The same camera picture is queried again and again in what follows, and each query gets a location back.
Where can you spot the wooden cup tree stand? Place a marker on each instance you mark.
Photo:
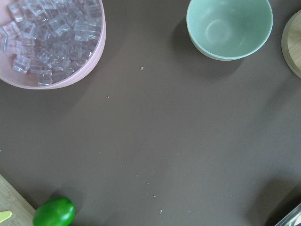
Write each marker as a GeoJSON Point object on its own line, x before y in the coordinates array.
{"type": "Point", "coordinates": [291, 43]}

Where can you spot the steel ice scoop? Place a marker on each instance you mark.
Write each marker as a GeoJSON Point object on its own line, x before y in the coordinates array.
{"type": "Point", "coordinates": [293, 218]}

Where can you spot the wooden cutting board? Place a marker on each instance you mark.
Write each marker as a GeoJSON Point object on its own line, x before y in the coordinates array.
{"type": "Point", "coordinates": [11, 199]}

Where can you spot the pile of clear ice cubes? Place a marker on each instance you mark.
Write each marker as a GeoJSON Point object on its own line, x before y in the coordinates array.
{"type": "Point", "coordinates": [49, 38]}

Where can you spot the yellow plastic knife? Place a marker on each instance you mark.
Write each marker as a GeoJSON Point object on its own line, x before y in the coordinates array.
{"type": "Point", "coordinates": [4, 215]}

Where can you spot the pink bowl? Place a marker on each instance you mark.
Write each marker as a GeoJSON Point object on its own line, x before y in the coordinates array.
{"type": "Point", "coordinates": [30, 81]}

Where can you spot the mint green bowl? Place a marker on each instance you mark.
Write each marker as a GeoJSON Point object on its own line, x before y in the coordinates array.
{"type": "Point", "coordinates": [229, 30]}

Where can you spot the green lime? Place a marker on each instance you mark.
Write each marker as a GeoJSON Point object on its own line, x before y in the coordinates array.
{"type": "Point", "coordinates": [59, 211]}

